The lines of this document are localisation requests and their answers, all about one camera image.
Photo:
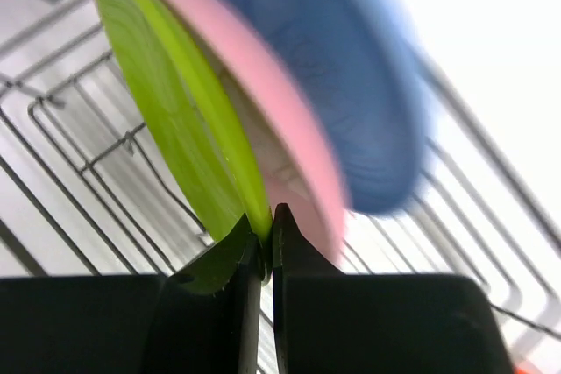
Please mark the blue plate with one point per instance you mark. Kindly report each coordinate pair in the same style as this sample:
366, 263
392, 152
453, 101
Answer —
353, 61

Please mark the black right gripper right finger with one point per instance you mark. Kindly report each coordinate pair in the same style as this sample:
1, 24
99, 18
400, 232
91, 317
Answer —
327, 321

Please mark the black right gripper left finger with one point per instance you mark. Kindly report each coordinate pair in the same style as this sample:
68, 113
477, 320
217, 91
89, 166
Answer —
203, 319

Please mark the pink plate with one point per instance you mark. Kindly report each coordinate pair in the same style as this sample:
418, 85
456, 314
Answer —
293, 154

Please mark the green plate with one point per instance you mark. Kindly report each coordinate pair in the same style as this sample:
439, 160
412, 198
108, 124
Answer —
170, 53

